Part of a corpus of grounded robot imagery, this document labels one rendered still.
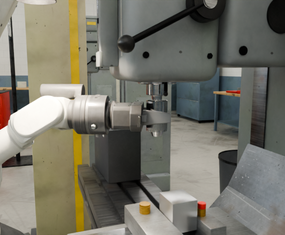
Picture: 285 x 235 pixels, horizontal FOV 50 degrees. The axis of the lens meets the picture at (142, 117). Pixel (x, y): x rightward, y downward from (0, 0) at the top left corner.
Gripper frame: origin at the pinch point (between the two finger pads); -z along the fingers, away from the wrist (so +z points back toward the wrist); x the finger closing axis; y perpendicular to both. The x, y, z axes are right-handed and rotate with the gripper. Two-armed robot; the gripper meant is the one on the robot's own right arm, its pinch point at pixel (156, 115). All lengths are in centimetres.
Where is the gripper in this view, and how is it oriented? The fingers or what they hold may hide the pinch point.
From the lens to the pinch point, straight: 68.8
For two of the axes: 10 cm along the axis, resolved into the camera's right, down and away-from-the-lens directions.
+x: 0.5, -1.5, 9.9
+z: -10.0, -0.2, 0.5
